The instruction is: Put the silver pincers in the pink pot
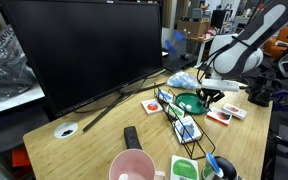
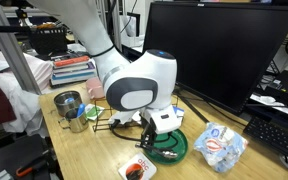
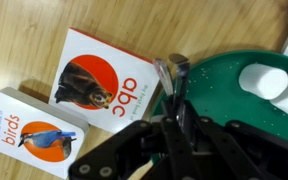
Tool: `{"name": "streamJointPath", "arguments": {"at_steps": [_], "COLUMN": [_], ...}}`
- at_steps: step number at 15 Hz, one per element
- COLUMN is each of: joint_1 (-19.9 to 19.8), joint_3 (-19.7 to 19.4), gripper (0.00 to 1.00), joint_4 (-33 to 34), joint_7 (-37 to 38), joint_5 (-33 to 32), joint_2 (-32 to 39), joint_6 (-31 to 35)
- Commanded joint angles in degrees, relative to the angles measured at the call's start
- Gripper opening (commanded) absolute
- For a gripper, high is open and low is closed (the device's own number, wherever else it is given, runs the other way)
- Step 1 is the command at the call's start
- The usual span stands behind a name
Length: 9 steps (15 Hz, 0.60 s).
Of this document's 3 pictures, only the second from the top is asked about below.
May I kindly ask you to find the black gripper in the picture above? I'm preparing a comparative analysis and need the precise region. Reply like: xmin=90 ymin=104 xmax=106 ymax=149
xmin=137 ymin=117 xmax=159 ymax=150

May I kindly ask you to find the large black monitor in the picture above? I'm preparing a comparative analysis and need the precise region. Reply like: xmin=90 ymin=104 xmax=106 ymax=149
xmin=143 ymin=1 xmax=288 ymax=116

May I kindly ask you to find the steel cup with handle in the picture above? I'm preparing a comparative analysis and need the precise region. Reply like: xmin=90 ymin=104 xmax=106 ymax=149
xmin=57 ymin=107 xmax=90 ymax=134

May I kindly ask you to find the red black abc card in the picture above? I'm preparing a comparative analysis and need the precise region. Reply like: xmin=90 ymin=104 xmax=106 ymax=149
xmin=117 ymin=152 xmax=158 ymax=180

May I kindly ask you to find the green white booklet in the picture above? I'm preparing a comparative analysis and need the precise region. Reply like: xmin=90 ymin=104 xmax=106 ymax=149
xmin=84 ymin=103 xmax=106 ymax=122

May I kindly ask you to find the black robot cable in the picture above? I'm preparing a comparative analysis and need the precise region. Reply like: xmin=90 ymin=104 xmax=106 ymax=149
xmin=109 ymin=119 xmax=181 ymax=150

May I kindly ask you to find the white cloth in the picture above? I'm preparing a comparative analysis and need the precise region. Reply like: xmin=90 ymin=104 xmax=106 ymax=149
xmin=0 ymin=53 xmax=53 ymax=138

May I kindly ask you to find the black keyboard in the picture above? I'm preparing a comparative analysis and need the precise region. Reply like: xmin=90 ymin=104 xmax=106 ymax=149
xmin=243 ymin=115 xmax=288 ymax=164

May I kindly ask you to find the green round plate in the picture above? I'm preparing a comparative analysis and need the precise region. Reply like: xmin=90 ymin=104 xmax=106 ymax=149
xmin=142 ymin=128 xmax=189 ymax=166

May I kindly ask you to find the blue white book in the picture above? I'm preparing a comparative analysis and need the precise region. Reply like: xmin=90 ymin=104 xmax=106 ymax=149
xmin=49 ymin=69 xmax=98 ymax=88

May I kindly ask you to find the black wire basket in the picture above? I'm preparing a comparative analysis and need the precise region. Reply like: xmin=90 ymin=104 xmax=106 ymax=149
xmin=28 ymin=26 xmax=68 ymax=56

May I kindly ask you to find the blue white card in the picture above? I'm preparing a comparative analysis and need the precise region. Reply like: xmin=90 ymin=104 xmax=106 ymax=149
xmin=171 ymin=105 xmax=186 ymax=127

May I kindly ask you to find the orange handled tool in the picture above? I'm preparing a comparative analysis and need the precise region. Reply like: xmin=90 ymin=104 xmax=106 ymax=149
xmin=15 ymin=156 xmax=48 ymax=178

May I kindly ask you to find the round steel pot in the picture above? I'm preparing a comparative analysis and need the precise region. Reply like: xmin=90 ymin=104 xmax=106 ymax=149
xmin=53 ymin=90 xmax=83 ymax=117

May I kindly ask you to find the purple book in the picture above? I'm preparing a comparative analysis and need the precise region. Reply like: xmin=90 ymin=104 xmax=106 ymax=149
xmin=52 ymin=61 xmax=97 ymax=75

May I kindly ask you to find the black wire rack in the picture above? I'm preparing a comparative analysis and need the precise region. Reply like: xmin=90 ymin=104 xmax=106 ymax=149
xmin=92 ymin=94 xmax=180 ymax=133

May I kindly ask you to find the grey metal frame post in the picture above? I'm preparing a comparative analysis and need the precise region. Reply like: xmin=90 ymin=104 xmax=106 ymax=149
xmin=0 ymin=0 xmax=42 ymax=96

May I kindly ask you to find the blue white plastic bag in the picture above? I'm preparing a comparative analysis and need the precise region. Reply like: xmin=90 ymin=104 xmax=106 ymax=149
xmin=193 ymin=121 xmax=249 ymax=174

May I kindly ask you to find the red book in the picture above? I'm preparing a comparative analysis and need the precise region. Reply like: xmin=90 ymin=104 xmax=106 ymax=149
xmin=53 ymin=55 xmax=91 ymax=68

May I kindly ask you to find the white paper sheet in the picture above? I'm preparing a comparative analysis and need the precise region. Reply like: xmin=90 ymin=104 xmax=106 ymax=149
xmin=250 ymin=94 xmax=288 ymax=121

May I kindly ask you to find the pink pot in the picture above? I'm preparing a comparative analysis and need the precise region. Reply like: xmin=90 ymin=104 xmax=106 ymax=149
xmin=85 ymin=77 xmax=107 ymax=100

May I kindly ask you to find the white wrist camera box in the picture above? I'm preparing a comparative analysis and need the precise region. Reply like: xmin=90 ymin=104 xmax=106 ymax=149
xmin=109 ymin=110 xmax=135 ymax=127

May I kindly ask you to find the blue plastic spoon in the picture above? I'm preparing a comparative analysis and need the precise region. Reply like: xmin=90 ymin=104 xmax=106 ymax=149
xmin=76 ymin=103 xmax=86 ymax=118

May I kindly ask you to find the black monitor stand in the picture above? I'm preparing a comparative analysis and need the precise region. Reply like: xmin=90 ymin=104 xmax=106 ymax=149
xmin=172 ymin=84 xmax=212 ymax=124

